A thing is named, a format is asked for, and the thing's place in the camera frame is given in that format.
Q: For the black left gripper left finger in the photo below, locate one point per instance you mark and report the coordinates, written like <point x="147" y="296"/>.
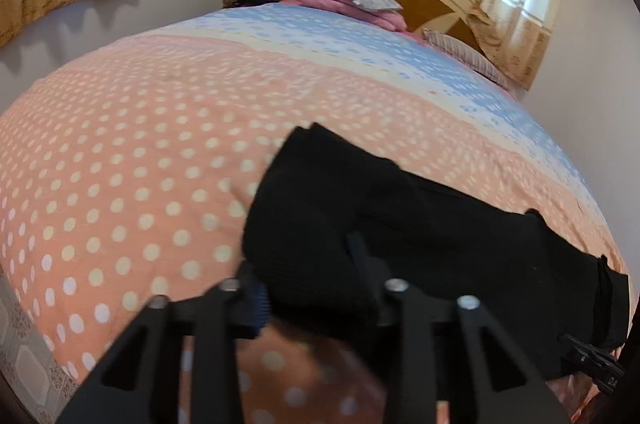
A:
<point x="138" y="379"/>

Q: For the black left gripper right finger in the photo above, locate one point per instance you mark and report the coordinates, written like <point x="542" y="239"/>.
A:
<point x="425" y="350"/>

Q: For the black pants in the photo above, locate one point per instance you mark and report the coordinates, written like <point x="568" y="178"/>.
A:
<point x="324" y="205"/>

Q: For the polka dot bedspread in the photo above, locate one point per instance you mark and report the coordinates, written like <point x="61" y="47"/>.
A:
<point x="129" y="171"/>

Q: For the striped pillow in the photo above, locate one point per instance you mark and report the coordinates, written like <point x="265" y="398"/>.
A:
<point x="465" y="54"/>

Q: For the pink folded blanket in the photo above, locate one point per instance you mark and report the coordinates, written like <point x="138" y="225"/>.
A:
<point x="389" y="20"/>

